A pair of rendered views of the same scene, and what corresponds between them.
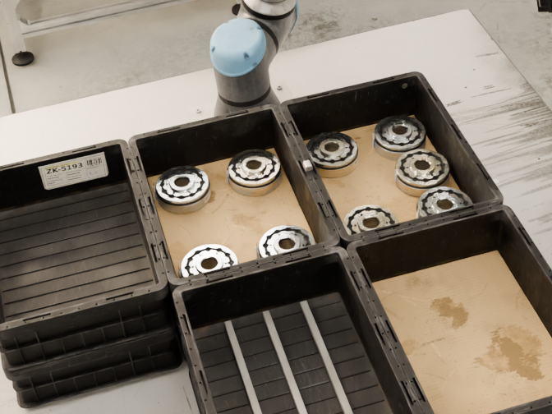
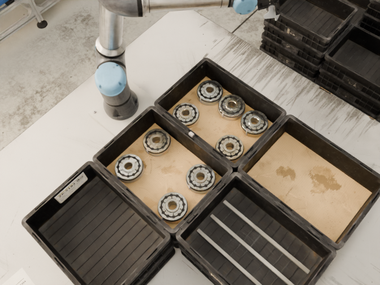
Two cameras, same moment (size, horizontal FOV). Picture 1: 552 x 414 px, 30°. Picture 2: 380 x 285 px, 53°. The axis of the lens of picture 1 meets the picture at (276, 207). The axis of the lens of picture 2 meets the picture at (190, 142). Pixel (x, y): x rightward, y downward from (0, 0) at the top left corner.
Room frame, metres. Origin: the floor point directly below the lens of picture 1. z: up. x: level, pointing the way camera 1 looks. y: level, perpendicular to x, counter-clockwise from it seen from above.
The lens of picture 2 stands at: (0.81, 0.26, 2.10)
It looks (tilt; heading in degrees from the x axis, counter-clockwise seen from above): 62 degrees down; 331
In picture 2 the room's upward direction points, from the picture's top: 6 degrees counter-clockwise
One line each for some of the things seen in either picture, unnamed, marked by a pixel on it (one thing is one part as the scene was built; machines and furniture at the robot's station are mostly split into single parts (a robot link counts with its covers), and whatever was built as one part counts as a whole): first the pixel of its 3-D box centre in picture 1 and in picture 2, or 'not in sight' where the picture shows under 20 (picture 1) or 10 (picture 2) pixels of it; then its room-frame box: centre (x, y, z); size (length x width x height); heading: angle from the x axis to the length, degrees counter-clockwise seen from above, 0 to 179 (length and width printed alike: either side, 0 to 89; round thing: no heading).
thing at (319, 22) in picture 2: not in sight; (302, 37); (1.81, -1.13, 0.37); 0.40 x 0.30 x 0.45; 14
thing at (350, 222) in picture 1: (370, 225); (229, 147); (1.29, -0.17, 0.86); 0.10 x 0.10 x 0.01
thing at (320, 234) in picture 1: (231, 211); (163, 171); (1.34, 0.08, 0.87); 0.40 x 0.30 x 0.11; 13
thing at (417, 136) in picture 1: (399, 132); (210, 90); (1.53, -0.26, 0.86); 0.10 x 0.10 x 0.01
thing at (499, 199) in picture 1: (384, 154); (219, 109); (1.41, -0.21, 0.92); 0.40 x 0.30 x 0.02; 13
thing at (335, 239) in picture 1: (228, 191); (162, 165); (1.34, 0.08, 0.92); 0.40 x 0.30 x 0.02; 13
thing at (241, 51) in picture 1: (241, 57); (112, 82); (1.77, 0.05, 0.90); 0.13 x 0.12 x 0.14; 154
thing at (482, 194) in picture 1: (384, 173); (219, 116); (1.41, -0.21, 0.87); 0.40 x 0.30 x 0.11; 13
